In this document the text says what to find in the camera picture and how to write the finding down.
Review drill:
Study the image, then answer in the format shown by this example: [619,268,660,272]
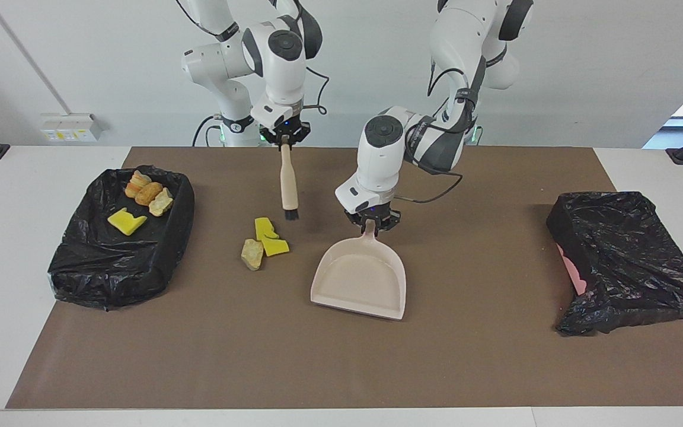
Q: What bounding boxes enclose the beige brush with black bristles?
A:
[280,135,299,221]

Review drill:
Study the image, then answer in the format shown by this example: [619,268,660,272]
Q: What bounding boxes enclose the beige plastic dustpan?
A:
[310,219,407,321]

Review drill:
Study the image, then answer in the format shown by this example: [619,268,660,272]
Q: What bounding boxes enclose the yellow sponge with green layer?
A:
[261,233,290,257]

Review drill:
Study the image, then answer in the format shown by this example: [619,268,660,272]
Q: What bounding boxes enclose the pale ridged bread chunk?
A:
[241,238,264,272]

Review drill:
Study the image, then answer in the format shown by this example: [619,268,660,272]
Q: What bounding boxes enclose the brown bread bun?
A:
[135,181,164,206]

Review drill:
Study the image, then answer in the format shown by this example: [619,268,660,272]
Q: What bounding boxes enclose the orange striped bread piece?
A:
[125,170,152,198]

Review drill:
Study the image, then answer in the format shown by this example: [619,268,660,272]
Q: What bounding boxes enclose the notched yellow sponge piece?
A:
[107,208,148,237]

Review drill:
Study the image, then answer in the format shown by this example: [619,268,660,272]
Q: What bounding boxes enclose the pink bin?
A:
[557,244,588,296]

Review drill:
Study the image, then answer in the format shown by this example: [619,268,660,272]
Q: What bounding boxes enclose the black plastic bin bag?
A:
[47,165,196,311]

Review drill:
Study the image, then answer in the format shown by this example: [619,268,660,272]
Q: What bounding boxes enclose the black bin bag over pink bin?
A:
[545,190,683,337]

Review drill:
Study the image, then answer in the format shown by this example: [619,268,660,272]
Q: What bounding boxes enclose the brown table mat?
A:
[5,146,683,410]

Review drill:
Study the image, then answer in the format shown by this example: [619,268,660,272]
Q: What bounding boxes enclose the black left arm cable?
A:
[395,171,465,206]

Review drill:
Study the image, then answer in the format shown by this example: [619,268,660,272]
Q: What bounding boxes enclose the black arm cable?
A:
[301,64,331,117]
[395,171,465,206]

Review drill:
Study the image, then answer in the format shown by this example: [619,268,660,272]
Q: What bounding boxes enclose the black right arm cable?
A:
[301,64,331,117]

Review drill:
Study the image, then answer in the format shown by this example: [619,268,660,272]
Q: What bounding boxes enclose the black right base cable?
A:
[192,116,224,147]

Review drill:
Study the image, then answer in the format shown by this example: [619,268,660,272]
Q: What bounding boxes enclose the white wall power socket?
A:
[40,113,105,143]

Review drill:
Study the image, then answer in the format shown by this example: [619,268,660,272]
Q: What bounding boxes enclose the grey wall conduit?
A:
[0,0,74,116]

